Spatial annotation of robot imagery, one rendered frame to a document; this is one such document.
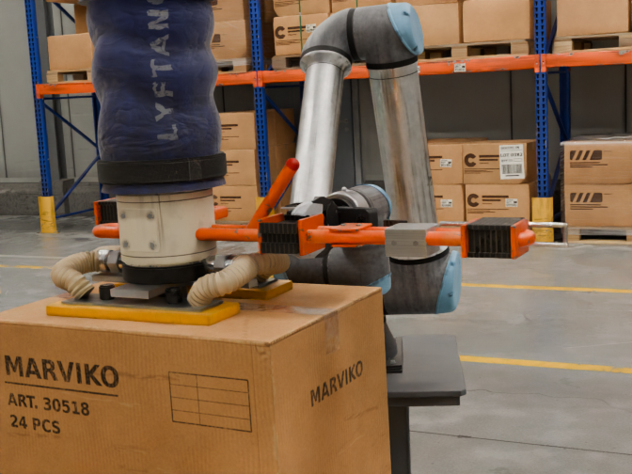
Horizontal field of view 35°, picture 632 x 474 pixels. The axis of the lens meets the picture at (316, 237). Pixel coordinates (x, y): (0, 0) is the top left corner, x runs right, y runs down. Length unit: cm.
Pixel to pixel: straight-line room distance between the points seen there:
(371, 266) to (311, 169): 27
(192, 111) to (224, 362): 44
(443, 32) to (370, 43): 676
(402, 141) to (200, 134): 67
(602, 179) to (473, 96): 213
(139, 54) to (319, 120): 56
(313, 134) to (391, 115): 22
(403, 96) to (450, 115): 809
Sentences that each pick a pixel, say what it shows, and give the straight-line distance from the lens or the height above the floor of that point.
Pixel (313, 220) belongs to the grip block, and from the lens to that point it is 163.
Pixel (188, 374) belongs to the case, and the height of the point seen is 101.
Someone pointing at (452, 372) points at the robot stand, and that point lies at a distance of 239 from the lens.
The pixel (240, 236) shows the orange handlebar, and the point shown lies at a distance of 166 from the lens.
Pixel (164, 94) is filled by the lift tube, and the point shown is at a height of 144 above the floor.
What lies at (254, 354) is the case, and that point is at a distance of 148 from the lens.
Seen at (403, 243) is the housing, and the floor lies 119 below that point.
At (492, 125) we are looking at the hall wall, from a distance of 1018.
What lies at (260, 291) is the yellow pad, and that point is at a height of 109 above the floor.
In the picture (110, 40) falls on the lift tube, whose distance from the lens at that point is 169.
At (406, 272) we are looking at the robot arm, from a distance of 232.
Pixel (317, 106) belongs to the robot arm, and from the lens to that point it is 212.
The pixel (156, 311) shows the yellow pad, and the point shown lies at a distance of 165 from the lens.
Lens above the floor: 144
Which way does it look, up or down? 9 degrees down
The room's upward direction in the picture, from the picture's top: 3 degrees counter-clockwise
